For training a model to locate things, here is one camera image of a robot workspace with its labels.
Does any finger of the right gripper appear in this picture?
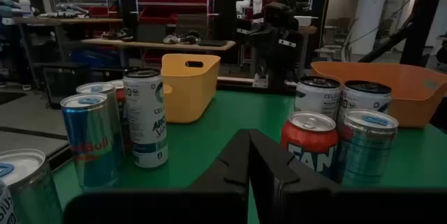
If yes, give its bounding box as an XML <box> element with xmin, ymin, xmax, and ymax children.
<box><xmin>236</xmin><ymin>24</ymin><xmax>272</xmax><ymax>52</ymax></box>
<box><xmin>268</xmin><ymin>37</ymin><xmax>304</xmax><ymax>64</ymax></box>

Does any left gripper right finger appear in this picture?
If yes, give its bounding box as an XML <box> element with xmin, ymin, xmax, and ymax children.
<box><xmin>249</xmin><ymin>128</ymin><xmax>447</xmax><ymax>224</ymax></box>

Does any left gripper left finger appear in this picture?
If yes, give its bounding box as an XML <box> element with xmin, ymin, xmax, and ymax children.
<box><xmin>62</xmin><ymin>128</ymin><xmax>251</xmax><ymax>224</ymax></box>

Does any red Fanta can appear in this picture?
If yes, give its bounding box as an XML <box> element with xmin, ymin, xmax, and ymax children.
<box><xmin>107</xmin><ymin>79</ymin><xmax>131</xmax><ymax>150</ymax></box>
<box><xmin>281</xmin><ymin>110</ymin><xmax>339</xmax><ymax>179</ymax></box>

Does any white Celsius can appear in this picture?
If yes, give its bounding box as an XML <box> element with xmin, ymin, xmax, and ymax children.
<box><xmin>337</xmin><ymin>80</ymin><xmax>393</xmax><ymax>124</ymax></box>
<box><xmin>294</xmin><ymin>75</ymin><xmax>342</xmax><ymax>122</ymax></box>
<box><xmin>0</xmin><ymin>178</ymin><xmax>18</xmax><ymax>224</ymax></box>
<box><xmin>122</xmin><ymin>67</ymin><xmax>169</xmax><ymax>169</ymax></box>

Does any green soda can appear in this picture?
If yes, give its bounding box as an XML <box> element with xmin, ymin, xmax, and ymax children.
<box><xmin>59</xmin><ymin>93</ymin><xmax>122</xmax><ymax>189</ymax></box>
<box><xmin>333</xmin><ymin>107</ymin><xmax>400</xmax><ymax>186</ymax></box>

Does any yellow plastic bin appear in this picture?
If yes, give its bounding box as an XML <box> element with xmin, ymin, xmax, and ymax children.
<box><xmin>161</xmin><ymin>53</ymin><xmax>221</xmax><ymax>124</ymax></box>

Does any orange plastic bin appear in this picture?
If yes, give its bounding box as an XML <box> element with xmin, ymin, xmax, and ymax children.
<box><xmin>310</xmin><ymin>61</ymin><xmax>447</xmax><ymax>129</ymax></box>

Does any black keyboard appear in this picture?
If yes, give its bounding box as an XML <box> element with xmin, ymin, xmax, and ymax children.
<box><xmin>197</xmin><ymin>38</ymin><xmax>228</xmax><ymax>47</ymax></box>

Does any green table mat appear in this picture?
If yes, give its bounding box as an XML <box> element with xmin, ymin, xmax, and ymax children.
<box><xmin>52</xmin><ymin>89</ymin><xmax>447</xmax><ymax>224</ymax></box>

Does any wooden workbench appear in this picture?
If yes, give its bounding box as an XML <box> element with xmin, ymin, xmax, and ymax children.
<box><xmin>82</xmin><ymin>37</ymin><xmax>237</xmax><ymax>52</ymax></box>
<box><xmin>13</xmin><ymin>16</ymin><xmax>124</xmax><ymax>27</ymax></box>

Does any black diagonal strut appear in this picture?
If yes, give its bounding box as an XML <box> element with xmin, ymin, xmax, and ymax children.
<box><xmin>358</xmin><ymin>24</ymin><xmax>415</xmax><ymax>64</ymax></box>

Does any black computer screen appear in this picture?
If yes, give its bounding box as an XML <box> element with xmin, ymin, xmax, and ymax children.
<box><xmin>41</xmin><ymin>62</ymin><xmax>92</xmax><ymax>110</ymax></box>

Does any white metal bracket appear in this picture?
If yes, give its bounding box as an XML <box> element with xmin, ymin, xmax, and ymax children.
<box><xmin>251</xmin><ymin>73</ymin><xmax>270</xmax><ymax>89</ymax></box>

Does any black frame post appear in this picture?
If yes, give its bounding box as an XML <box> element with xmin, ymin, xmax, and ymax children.
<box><xmin>400</xmin><ymin>0</ymin><xmax>447</xmax><ymax>67</ymax></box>

